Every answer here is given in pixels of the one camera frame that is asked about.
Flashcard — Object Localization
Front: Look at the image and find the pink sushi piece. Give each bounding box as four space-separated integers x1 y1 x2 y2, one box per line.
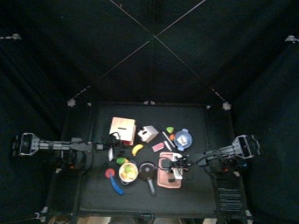
151 142 166 153

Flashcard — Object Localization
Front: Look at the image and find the wooden toy box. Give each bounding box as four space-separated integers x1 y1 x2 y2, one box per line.
109 116 137 146

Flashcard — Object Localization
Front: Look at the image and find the yellow toy banana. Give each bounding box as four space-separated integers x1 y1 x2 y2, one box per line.
131 143 146 157

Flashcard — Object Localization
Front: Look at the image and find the pink cutting board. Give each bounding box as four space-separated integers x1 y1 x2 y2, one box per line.
157 151 185 189

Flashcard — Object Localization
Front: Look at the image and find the black toy frying pan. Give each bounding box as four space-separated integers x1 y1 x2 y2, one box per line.
138 161 158 195

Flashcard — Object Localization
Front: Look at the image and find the silver pot with yellow food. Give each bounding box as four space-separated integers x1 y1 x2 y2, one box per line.
118 161 141 186

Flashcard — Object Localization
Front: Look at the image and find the white toy toaster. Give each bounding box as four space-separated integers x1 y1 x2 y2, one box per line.
137 125 161 144

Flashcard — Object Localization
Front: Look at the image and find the toy knife white blade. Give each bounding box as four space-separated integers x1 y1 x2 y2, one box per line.
157 125 177 151

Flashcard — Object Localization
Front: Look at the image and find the blue spatula red head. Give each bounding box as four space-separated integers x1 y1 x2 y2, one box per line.
105 167 126 196

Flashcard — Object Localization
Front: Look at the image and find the blue plate with handles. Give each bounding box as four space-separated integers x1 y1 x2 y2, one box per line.
173 128 194 151

